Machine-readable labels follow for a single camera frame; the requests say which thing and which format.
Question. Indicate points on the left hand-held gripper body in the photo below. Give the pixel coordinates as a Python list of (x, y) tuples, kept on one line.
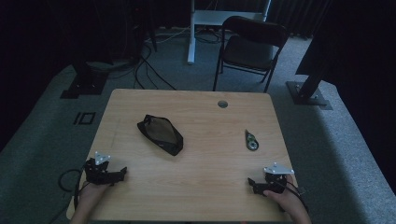
[(97, 174)]

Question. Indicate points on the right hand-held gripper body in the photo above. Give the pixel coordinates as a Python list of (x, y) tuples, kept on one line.
[(275, 180)]

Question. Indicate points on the person's left hand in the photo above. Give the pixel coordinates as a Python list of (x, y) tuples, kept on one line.
[(92, 193)]

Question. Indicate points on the person's right hand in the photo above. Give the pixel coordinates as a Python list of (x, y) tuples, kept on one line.
[(285, 199)]

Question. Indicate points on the black mesh pencil case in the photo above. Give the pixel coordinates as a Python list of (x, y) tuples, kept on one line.
[(162, 133)]

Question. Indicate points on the black stand with flat base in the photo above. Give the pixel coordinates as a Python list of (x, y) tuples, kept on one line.
[(85, 82)]

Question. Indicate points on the black stand with bolted base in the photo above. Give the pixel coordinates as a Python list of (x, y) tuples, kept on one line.
[(308, 90)]

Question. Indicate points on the black folding chair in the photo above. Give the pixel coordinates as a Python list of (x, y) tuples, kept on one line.
[(249, 51)]

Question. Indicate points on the white desk frame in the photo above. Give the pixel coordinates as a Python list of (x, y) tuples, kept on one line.
[(193, 31)]

